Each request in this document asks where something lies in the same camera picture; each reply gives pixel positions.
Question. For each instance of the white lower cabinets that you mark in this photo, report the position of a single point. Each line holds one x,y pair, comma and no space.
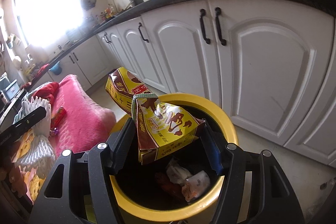
269,64

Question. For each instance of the light blue cloth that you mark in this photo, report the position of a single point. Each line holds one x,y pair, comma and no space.
22,112

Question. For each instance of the blue plastic basin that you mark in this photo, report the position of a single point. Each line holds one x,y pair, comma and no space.
56,69

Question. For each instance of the red folded cloth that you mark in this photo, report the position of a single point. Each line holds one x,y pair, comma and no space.
47,92

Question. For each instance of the small wall fan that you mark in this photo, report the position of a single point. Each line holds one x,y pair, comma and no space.
88,4

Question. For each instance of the white foam fruit net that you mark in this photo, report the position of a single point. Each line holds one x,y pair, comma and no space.
40,156

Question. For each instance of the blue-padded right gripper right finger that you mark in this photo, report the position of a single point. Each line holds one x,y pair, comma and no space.
272,198

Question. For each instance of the pink cartoon fleece blanket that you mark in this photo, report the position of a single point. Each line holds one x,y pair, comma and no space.
85,125

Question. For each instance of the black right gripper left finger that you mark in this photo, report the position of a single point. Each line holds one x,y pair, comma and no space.
76,175

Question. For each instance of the red cylindrical wrapper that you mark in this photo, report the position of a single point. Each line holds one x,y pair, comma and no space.
58,117

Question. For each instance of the yellow rimmed black trash bin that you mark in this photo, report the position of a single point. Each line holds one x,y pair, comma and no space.
144,192

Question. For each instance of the yellow brown snack box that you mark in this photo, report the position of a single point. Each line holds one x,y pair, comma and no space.
162,128

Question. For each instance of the white wrapper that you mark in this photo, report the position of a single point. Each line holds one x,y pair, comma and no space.
193,186

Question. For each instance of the purple dark candy wrapper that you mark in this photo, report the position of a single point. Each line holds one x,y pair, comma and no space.
54,131

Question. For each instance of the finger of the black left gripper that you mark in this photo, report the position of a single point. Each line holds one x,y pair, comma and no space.
15,131

